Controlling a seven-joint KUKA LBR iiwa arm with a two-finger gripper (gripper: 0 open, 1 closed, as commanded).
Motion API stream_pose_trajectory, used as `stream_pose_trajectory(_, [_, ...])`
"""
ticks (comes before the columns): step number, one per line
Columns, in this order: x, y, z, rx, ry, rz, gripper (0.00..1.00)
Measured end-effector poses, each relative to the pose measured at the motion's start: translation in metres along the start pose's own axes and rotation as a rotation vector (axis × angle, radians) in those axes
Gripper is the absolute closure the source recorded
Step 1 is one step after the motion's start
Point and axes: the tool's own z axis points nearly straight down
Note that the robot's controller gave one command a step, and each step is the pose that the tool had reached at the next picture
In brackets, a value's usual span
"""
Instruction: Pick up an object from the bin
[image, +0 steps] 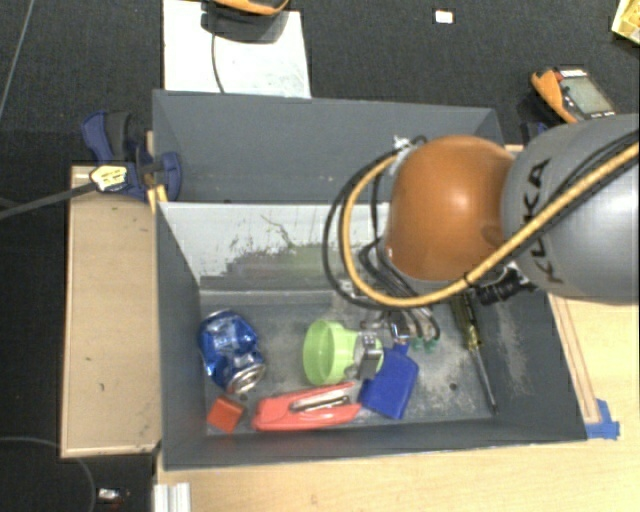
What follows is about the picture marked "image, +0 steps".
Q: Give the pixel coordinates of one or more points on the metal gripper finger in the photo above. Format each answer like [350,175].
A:
[400,334]
[370,359]

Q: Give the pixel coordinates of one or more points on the blue flat block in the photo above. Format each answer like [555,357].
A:
[390,387]

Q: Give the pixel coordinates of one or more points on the light green plastic cup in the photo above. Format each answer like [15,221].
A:
[332,352]

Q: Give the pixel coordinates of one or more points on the red stapler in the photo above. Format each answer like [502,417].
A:
[280,415]

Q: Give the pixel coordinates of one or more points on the crushed blue drink can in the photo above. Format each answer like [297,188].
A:
[227,350]

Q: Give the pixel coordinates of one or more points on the small orange-red block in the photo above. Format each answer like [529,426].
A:
[225,414]

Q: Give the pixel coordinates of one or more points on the grey metal bin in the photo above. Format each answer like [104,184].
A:
[280,150]

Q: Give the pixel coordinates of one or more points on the black cylinder on white bracket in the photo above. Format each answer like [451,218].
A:
[496,292]

